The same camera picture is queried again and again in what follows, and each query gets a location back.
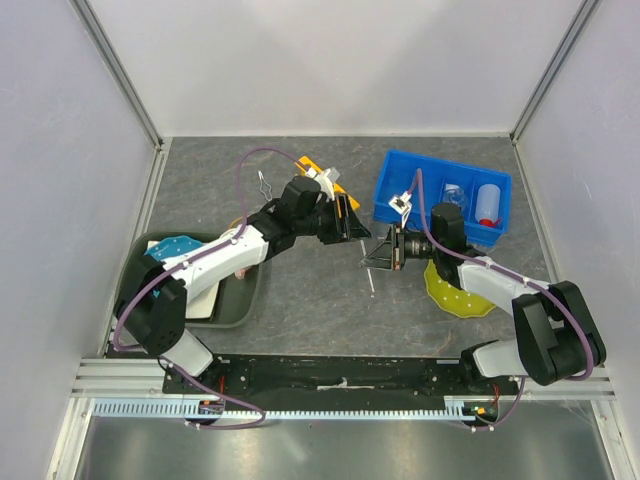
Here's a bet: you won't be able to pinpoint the dark green tray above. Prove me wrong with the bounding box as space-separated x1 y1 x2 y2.
113 231 262 329

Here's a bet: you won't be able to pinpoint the blue plastic bin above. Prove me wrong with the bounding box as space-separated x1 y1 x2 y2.
373 150 512 246

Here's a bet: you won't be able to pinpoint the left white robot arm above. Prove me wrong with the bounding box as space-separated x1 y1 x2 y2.
114 175 371 393

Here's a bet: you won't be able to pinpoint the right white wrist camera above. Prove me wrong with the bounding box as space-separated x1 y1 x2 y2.
388 191 412 228

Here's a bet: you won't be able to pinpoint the slotted cable duct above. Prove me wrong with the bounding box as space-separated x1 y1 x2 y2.
93 398 475 421

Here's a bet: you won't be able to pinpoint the white cup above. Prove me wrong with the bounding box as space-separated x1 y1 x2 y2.
221 226 242 238

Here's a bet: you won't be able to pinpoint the plastic wash bottle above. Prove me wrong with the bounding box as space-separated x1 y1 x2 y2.
475 184 501 227

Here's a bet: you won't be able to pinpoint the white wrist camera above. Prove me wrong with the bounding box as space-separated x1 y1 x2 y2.
314 168 340 200
388 191 412 228

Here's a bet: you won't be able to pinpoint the metal crucible tongs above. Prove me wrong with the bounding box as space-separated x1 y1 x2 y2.
258 170 273 202

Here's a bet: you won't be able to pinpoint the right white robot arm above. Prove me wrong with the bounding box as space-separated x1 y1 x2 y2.
359 203 607 394

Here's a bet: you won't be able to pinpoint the clear glass beaker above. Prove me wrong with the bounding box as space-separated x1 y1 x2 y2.
442 183 469 216

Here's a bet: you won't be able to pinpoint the blue dotted plate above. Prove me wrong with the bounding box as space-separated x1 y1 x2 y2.
145 235 203 262

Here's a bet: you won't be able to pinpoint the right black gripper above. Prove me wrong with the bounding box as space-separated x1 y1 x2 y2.
358 222 442 271

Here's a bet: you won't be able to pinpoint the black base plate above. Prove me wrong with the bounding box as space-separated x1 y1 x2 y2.
162 353 516 411

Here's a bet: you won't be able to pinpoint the yellow test tube rack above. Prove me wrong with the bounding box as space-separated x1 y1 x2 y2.
297 156 360 211

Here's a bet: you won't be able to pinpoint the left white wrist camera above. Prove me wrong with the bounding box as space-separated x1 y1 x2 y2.
314 168 340 200

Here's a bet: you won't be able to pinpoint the green dotted plate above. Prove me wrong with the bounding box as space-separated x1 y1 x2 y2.
424 260 496 319

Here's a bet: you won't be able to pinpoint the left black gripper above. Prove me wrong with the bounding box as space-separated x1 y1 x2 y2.
295 194 371 246

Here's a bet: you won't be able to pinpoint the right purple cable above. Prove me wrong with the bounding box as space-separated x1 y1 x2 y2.
409 169 597 435

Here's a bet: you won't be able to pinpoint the glass stirring rod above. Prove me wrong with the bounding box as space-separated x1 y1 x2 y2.
359 240 375 298

